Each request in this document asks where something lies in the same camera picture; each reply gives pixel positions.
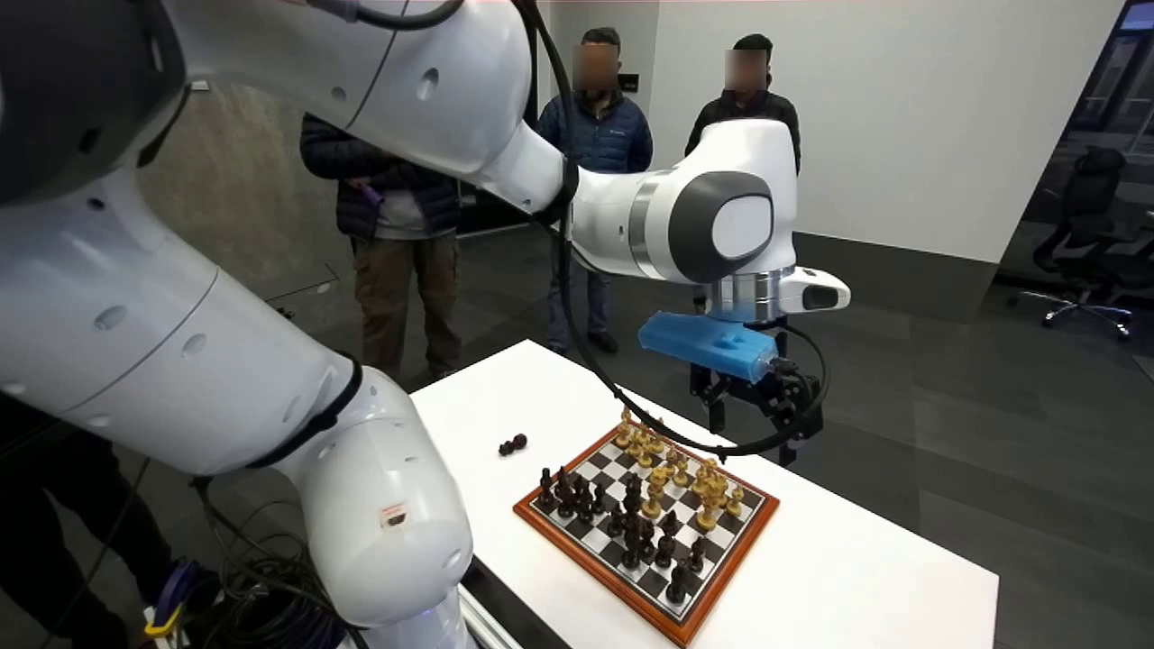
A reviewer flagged wooden chessboard red border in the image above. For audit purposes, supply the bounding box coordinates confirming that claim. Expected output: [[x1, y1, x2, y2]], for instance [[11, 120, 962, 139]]
[[513, 419, 784, 649]]

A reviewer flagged person in blue jacket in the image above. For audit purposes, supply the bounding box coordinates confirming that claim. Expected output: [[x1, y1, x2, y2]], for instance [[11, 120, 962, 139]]
[[533, 24, 656, 357]]

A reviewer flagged black cable bundle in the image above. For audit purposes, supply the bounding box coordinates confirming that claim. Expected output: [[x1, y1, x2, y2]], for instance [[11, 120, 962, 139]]
[[177, 553, 371, 649]]

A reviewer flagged yellow cable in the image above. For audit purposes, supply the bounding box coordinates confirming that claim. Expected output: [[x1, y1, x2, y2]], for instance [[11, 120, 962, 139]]
[[138, 598, 196, 643]]

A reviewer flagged person in dark puffer jacket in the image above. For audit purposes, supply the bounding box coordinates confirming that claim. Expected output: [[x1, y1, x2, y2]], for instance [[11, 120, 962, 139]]
[[297, 113, 469, 382]]

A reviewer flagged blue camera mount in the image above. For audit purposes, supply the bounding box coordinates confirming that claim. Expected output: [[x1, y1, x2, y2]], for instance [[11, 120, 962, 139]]
[[635, 311, 784, 387]]

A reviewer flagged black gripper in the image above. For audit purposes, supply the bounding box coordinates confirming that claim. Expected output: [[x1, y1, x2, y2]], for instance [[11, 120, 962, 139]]
[[703, 353, 830, 473]]

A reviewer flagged person in black jacket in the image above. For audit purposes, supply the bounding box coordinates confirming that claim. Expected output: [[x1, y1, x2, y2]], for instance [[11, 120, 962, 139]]
[[682, 27, 804, 157]]

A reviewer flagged black office chair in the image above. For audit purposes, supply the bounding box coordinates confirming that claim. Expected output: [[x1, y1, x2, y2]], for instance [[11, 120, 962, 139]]
[[1036, 144, 1139, 347]]

